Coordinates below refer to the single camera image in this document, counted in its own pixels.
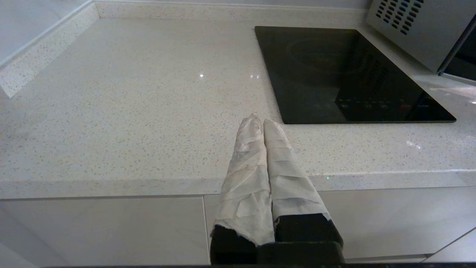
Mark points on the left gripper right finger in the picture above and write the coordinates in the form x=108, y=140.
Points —
x=290, y=186

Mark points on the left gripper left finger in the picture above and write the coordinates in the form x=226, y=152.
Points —
x=247, y=186

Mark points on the silver black microwave oven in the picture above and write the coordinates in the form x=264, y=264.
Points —
x=459, y=56

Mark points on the silver microwave oven body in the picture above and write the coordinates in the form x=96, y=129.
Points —
x=420, y=29

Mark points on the black induction cooktop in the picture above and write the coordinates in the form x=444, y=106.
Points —
x=346, y=74

